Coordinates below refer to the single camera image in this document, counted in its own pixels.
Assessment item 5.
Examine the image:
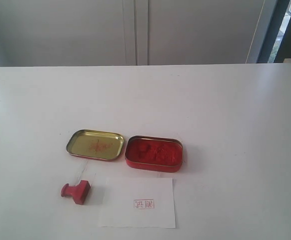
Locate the red ink pad tin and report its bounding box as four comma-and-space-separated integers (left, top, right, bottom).
125, 135, 183, 173

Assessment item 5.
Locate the red rubber stamp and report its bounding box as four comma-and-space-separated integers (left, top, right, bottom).
60, 180, 91, 205

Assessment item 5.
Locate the white paper sheet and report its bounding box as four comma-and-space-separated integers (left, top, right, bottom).
98, 177, 176, 229

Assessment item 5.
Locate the gold tin lid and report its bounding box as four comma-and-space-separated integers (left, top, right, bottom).
66, 129, 125, 162

